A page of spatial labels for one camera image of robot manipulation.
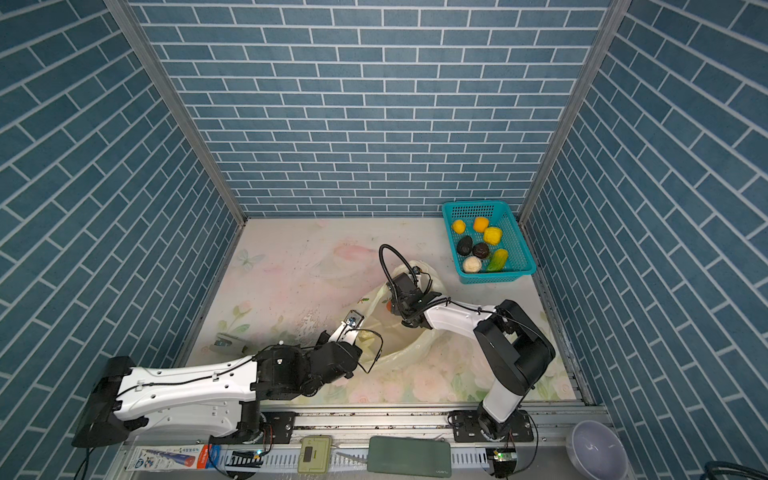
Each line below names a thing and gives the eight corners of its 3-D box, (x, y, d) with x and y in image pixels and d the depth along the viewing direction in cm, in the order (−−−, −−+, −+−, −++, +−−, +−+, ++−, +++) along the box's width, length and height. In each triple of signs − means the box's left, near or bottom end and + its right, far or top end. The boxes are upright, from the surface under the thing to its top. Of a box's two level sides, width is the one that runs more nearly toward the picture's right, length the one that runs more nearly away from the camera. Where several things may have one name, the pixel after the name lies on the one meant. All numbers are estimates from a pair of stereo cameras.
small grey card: (211, 350, 88) (207, 348, 87) (220, 334, 92) (217, 331, 90) (242, 356, 87) (239, 354, 86) (250, 340, 91) (248, 337, 89)
